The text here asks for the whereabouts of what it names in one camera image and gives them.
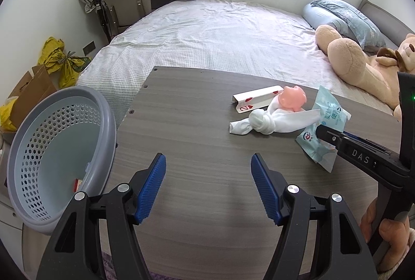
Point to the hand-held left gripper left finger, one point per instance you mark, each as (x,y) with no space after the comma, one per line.
(150,189)

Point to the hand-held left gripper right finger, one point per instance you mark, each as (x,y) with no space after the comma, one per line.
(266,189)

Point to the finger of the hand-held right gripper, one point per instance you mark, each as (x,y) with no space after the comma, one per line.
(329,135)
(366,141)

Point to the light blue tissue packet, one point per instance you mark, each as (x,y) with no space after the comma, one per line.
(329,108)

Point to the grey perforated plastic basket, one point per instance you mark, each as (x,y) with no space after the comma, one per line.
(48,150)

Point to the person's right hand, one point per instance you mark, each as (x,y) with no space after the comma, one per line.
(395,241)

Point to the pink rubber toy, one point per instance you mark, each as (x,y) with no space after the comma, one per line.
(293,98)

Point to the white knotted sock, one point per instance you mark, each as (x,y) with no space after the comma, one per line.
(262,121)

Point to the large tan teddy bear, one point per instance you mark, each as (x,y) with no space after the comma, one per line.
(350,59)

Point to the white playing card box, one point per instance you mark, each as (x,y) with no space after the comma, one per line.
(253,98)

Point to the light blue pillow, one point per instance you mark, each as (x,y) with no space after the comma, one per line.
(343,17)

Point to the grey bed headboard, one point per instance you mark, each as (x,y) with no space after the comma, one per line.
(382,14)

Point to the brown cardboard box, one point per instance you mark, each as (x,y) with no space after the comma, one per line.
(32,95)

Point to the bed with checked sheet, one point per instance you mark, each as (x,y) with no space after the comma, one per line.
(210,37)

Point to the tied yellow plastic bag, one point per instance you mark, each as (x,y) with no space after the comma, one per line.
(58,59)

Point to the crumpled yellow plastic bag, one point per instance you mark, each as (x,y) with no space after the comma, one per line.
(8,114)

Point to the black folding stand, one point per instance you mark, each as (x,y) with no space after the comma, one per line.
(102,14)

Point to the dark wall socket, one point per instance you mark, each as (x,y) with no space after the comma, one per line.
(89,47)

